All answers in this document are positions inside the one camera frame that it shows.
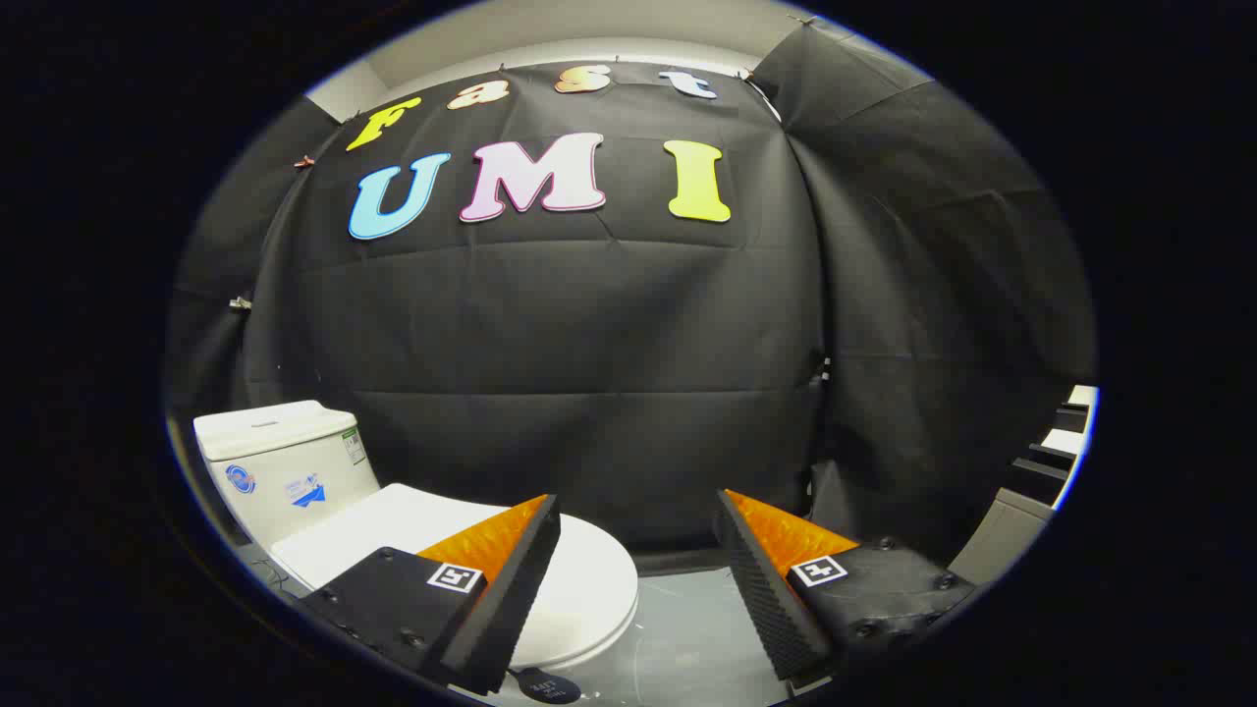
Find grey panel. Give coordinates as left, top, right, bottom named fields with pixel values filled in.
left=948, top=488, right=1057, bottom=587

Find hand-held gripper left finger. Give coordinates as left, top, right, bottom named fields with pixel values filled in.
left=298, top=493, right=563, bottom=696

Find black backdrop cloth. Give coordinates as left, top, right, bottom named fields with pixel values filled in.
left=165, top=22, right=1098, bottom=580

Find tangle of thin cables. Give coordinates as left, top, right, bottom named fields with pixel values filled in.
left=247, top=558, right=298, bottom=597

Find black and white striped panel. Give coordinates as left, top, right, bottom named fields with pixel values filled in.
left=1011, top=385, right=1099, bottom=507

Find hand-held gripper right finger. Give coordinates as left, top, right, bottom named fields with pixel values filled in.
left=715, top=488, right=978, bottom=683

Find white toilet lid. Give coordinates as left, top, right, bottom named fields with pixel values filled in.
left=270, top=483, right=639, bottom=671

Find black lid handle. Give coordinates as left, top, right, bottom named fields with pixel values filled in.
left=511, top=668, right=582, bottom=704

